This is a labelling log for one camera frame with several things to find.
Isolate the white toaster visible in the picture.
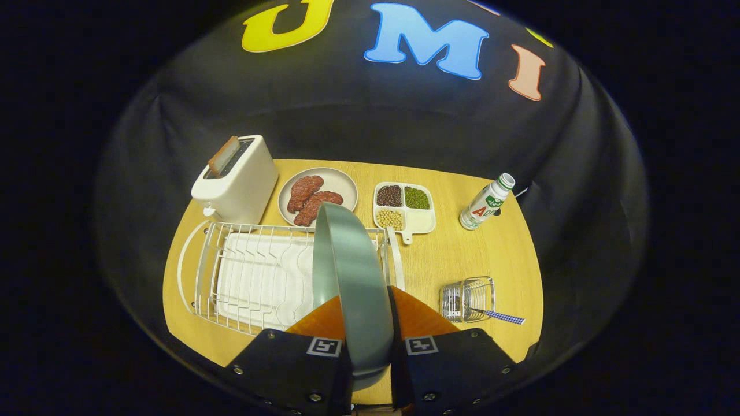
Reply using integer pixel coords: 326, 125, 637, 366
191, 135, 279, 225

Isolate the red meat piece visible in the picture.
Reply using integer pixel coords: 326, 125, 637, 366
287, 175, 325, 213
293, 191, 344, 227

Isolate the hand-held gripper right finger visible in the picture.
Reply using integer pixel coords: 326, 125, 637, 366
386, 285, 516, 414

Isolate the white wire dish rack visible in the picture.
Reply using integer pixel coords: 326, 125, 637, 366
176, 220, 406, 337

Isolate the pile of green beans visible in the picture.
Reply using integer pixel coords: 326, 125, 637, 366
404, 186, 431, 210

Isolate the beige plate with meat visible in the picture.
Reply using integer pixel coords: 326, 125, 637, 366
277, 168, 359, 227

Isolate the white divided tray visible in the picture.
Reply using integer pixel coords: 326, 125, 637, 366
373, 181, 436, 245

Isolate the black backdrop cloth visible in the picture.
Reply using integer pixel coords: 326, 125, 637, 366
95, 0, 651, 370

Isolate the white green label bottle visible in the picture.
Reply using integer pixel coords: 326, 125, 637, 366
459, 173, 516, 231

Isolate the white drip tray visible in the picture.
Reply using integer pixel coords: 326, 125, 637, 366
217, 231, 324, 331

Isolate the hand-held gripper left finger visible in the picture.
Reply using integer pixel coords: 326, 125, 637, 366
225, 295, 354, 416

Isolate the brown toast slice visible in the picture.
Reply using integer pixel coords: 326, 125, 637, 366
208, 136, 239, 177

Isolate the blue checkered handle spoon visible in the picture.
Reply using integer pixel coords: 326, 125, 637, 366
469, 308, 526, 325

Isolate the pale green plate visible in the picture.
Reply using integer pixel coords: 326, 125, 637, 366
312, 202, 395, 392

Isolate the small metal wire basket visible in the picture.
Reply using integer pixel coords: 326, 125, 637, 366
439, 276, 496, 323

